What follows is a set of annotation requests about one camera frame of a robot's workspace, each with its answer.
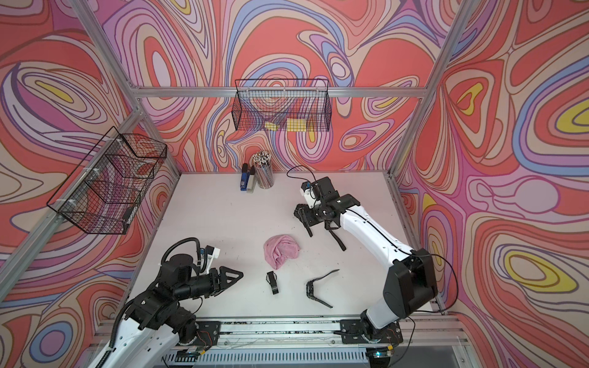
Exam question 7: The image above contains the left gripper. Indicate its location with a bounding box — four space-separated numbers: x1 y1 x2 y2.
174 266 244 303

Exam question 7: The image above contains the pink microfibre cloth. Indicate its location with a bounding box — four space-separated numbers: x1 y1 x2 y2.
263 235 300 270

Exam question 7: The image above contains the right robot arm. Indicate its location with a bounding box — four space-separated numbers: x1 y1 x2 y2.
286 170 451 338

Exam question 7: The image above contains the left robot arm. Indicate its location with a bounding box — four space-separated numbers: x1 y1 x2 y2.
89 237 244 367

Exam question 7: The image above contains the pencil cup with pencils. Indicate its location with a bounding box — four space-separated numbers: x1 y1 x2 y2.
252 150 275 190

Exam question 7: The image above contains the blue marker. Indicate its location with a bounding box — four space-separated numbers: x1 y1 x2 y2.
240 163 249 192

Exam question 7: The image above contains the yellow sponge in basket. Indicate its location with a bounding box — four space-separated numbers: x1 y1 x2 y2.
286 118 308 132

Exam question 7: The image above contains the small yellow block in basket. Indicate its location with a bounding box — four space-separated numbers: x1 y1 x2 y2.
264 122 279 131

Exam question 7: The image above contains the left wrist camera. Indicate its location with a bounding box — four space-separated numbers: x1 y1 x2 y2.
199 245 220 274

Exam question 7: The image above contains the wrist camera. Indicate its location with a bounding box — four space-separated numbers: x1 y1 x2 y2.
199 245 220 274
300 180 317 201

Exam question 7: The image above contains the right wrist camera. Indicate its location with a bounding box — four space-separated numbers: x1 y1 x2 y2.
300 180 317 201

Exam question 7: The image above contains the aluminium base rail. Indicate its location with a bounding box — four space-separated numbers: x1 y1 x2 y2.
91 314 456 355

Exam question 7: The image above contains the back wall wire basket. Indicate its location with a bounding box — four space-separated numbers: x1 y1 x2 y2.
232 78 332 133

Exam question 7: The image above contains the wall wire basket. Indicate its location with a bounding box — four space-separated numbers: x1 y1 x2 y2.
46 127 167 235
232 78 332 133

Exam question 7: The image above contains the left wall wire basket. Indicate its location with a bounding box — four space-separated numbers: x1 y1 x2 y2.
46 127 167 235

